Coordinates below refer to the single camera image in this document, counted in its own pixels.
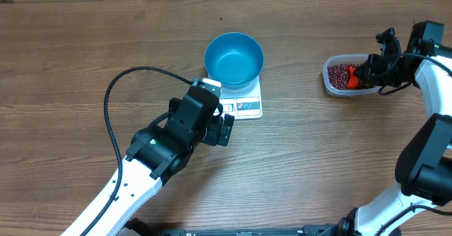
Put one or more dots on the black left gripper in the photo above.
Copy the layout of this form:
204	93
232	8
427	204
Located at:
215	136

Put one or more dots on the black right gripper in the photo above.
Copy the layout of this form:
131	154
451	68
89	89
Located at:
371	70

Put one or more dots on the red measuring scoop blue handle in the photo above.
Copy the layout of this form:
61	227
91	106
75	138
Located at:
353	82

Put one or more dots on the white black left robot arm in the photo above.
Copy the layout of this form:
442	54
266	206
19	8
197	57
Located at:
157	153

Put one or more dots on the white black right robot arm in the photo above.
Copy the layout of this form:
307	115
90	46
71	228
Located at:
422	172

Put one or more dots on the white digital kitchen scale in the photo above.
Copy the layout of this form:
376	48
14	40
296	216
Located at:
242	101

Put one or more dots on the blue plastic bowl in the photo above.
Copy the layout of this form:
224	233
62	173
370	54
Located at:
234	59

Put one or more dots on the clear plastic food container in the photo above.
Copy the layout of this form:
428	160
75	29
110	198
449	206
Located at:
345	59

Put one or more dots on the red adzuki beans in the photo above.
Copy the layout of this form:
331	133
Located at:
338	77

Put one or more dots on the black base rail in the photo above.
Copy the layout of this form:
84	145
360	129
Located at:
136	227

